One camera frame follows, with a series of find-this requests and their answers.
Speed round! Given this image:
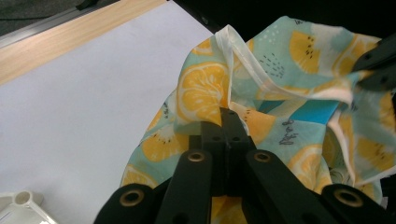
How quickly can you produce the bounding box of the lemon print cloth bag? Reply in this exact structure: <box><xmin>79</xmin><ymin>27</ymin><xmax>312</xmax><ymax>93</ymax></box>
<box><xmin>120</xmin><ymin>15</ymin><xmax>396</xmax><ymax>224</ymax></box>

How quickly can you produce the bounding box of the white table mat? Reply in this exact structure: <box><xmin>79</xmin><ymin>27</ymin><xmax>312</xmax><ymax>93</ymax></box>
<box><xmin>0</xmin><ymin>0</ymin><xmax>216</xmax><ymax>224</ymax></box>

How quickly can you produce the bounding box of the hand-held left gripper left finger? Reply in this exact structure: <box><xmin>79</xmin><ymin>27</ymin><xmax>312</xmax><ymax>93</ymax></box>
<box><xmin>189</xmin><ymin>120</ymin><xmax>231</xmax><ymax>198</ymax></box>

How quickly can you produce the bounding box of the wooden table edge strip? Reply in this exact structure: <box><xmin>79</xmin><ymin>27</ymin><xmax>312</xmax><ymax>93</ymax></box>
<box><xmin>0</xmin><ymin>0</ymin><xmax>120</xmax><ymax>49</ymax></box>

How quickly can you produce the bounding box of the white plastic tray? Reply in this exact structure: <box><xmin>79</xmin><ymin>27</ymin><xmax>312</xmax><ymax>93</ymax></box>
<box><xmin>0</xmin><ymin>189</ymin><xmax>59</xmax><ymax>224</ymax></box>

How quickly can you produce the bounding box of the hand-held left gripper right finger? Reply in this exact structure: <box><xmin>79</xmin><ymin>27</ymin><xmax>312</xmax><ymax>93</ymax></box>
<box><xmin>219</xmin><ymin>106</ymin><xmax>257</xmax><ymax>198</ymax></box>

